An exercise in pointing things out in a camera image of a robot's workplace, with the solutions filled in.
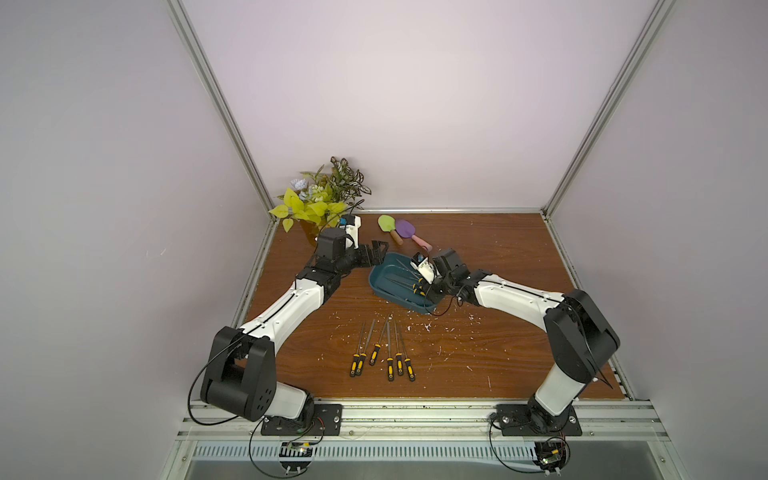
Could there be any small circuit board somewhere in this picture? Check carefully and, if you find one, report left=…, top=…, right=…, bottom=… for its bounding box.
left=533, top=438, right=571, bottom=475
left=278, top=442, right=316, bottom=478

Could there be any aluminium mounting rail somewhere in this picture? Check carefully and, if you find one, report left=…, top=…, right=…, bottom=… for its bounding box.
left=172, top=398, right=670, bottom=442

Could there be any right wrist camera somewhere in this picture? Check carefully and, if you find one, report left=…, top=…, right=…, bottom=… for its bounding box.
left=410, top=253, right=436, bottom=284

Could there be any teal plastic storage box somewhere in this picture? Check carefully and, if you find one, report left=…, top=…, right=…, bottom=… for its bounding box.
left=368, top=252, right=437, bottom=315

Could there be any right small circuit board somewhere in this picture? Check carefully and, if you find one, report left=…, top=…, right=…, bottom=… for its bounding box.
left=533, top=438, right=571, bottom=475

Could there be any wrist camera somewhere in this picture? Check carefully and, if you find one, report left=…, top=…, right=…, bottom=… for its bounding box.
left=339, top=214, right=362, bottom=249
left=410, top=253, right=436, bottom=284

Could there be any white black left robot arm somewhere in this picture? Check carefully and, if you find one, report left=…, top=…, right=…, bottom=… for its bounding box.
left=194, top=224, right=389, bottom=429

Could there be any purple trowel pink handle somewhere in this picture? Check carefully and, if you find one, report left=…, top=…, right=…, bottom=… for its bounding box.
left=395, top=219, right=433, bottom=252

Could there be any left small circuit board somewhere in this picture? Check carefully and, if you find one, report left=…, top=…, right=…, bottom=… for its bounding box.
left=278, top=442, right=316, bottom=478

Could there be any green trowel wooden handle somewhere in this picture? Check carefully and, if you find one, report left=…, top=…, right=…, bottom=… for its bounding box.
left=378, top=214, right=403, bottom=246

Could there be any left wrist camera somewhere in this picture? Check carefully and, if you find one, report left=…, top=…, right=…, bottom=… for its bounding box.
left=339, top=214, right=362, bottom=249

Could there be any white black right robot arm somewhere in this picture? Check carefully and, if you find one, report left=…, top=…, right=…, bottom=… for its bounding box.
left=410, top=249, right=621, bottom=434

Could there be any artificial green leafy plant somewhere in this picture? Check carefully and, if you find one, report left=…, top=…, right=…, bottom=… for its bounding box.
left=269, top=157, right=372, bottom=232

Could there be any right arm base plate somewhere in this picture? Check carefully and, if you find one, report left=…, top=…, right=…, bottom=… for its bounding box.
left=490, top=403, right=583, bottom=437

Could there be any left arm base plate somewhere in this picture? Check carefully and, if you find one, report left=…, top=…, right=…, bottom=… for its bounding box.
left=260, top=403, right=343, bottom=437

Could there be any white slotted cable duct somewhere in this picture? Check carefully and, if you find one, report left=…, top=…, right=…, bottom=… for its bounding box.
left=192, top=441, right=535, bottom=463

